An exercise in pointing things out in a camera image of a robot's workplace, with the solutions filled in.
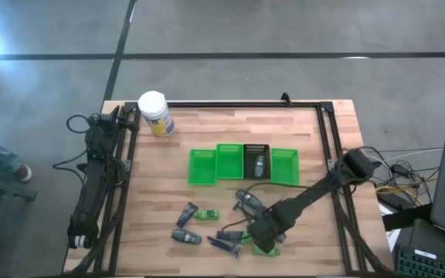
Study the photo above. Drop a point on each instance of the white wipes canister yellow label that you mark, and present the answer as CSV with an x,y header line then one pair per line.
x,y
155,112

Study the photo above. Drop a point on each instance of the blue disposable razor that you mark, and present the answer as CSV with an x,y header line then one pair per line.
x,y
222,245

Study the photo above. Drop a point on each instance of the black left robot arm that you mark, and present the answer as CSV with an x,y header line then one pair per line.
x,y
91,193

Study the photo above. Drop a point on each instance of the black power adapter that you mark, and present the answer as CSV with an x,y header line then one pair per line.
x,y
394,201

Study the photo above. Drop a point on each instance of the black power brick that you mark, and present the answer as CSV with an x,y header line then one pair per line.
x,y
401,168

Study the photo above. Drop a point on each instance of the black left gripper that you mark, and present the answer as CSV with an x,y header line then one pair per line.
x,y
81,235

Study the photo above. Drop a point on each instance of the green plastic basket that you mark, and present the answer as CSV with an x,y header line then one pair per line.
x,y
229,162
285,168
202,170

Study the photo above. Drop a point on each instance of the green travel bottle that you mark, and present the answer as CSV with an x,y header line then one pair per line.
x,y
207,214
272,253

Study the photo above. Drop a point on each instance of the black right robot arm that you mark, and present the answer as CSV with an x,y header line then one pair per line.
x,y
311,193

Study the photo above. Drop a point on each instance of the black plastic basket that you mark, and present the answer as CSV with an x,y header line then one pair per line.
x,y
248,152

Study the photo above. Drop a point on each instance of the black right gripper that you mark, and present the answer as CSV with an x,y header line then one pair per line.
x,y
267,231

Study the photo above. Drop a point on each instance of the dark travel tube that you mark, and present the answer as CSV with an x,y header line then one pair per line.
x,y
230,235
187,215

